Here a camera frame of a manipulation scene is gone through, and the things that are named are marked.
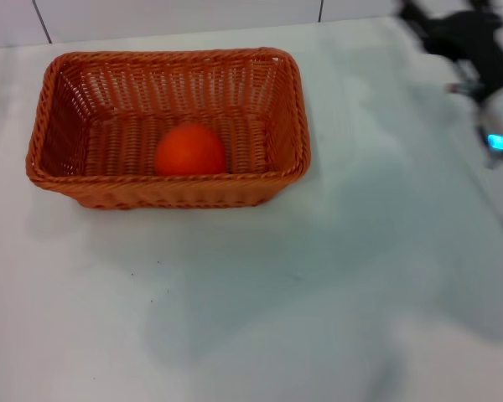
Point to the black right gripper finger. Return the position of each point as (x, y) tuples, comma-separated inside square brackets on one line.
[(415, 12)]

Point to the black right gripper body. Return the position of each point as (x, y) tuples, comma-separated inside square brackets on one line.
[(473, 42)]

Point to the orange pear with stem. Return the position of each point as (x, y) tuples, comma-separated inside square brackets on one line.
[(190, 153)]

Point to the orange woven wicker basket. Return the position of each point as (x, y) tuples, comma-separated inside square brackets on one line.
[(121, 104)]

